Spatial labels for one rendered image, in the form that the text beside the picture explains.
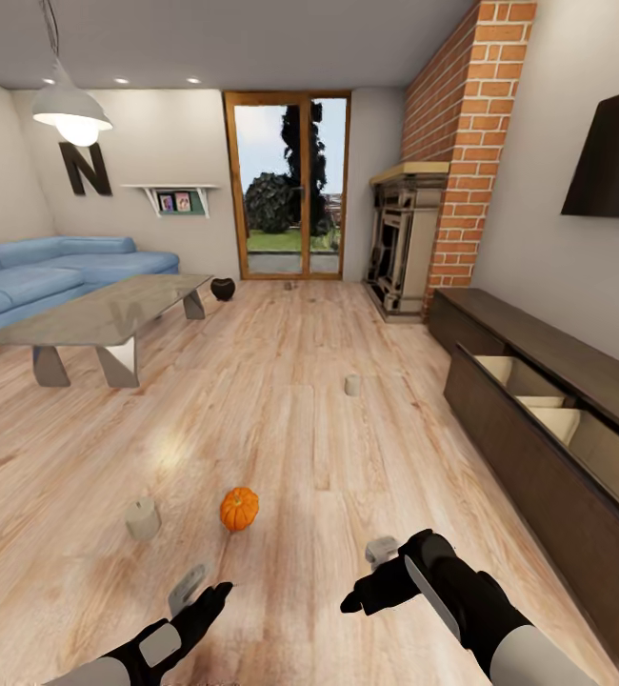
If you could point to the cauldron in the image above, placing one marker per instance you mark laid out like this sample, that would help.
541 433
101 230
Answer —
223 289

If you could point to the shelf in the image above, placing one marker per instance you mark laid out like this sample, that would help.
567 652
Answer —
198 197

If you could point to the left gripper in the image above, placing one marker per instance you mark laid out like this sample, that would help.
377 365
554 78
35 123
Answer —
208 606

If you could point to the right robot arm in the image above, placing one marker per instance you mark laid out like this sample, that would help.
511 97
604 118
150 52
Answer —
510 650

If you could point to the decorative sign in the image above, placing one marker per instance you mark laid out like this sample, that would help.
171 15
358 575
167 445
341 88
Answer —
75 164

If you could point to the pumpkin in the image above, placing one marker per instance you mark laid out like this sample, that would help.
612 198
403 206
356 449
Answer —
239 508

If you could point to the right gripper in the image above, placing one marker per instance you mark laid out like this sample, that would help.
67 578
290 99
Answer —
373 593

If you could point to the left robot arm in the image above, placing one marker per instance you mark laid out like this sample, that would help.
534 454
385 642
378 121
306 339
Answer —
142 661

